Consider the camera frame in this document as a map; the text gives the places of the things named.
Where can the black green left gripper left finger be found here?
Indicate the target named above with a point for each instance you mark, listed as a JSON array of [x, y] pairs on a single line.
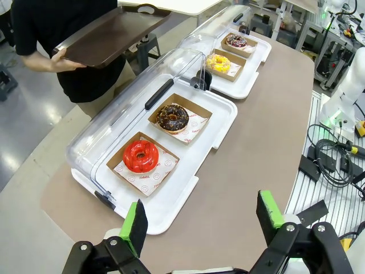
[[136, 225]]

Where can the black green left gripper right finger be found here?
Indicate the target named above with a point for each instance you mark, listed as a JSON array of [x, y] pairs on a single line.
[[269, 211]]

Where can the dark brown serving tray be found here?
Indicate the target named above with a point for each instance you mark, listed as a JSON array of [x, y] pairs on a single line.
[[114, 37]]

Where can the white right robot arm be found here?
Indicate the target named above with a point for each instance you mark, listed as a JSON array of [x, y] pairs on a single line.
[[350, 85]]

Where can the person's right forearm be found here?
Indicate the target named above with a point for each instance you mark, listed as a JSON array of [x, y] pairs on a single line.
[[37, 62]]

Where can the red glazed donut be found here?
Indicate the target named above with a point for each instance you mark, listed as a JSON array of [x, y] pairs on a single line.
[[148, 160]]

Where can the brown cardboard donut tray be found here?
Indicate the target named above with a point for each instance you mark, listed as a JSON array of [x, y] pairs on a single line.
[[251, 42], [236, 60], [118, 155], [191, 105]]

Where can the chocolate donut with nut bits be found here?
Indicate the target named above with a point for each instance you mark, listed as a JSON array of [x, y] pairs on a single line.
[[165, 120]]

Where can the yellow sprinkled donut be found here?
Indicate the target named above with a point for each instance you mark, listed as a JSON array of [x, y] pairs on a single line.
[[225, 67]]

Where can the chocolate donut with coloured sprinkles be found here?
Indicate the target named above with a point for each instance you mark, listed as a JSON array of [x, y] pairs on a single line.
[[241, 43]]

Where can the person in black shirt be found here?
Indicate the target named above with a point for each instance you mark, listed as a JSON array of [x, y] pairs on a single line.
[[42, 23]]

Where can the person's right hand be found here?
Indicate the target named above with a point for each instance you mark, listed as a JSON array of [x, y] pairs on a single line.
[[64, 64]]

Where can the black clamp bar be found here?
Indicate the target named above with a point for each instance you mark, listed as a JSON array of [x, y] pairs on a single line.
[[312, 211]]

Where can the silver slotted aluminium base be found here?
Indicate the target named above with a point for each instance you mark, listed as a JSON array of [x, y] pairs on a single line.
[[309, 194]]

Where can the white plastic display base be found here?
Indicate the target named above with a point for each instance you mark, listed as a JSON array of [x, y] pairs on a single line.
[[222, 114], [256, 65]]

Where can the yellow emergency stop button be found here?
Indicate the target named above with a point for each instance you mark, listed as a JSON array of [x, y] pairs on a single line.
[[360, 129]]

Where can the grey metal stool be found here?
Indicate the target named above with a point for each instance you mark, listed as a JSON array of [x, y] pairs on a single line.
[[261, 27], [149, 47]]

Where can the black step stool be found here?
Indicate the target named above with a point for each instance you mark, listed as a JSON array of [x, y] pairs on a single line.
[[7, 84]]

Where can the white table top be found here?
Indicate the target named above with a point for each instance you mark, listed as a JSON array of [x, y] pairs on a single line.
[[185, 5]]

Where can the black bracket plate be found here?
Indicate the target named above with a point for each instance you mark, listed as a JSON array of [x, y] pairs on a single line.
[[308, 168]]

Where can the aluminium frame workbench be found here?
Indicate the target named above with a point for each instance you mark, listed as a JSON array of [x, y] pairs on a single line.
[[332, 37]]

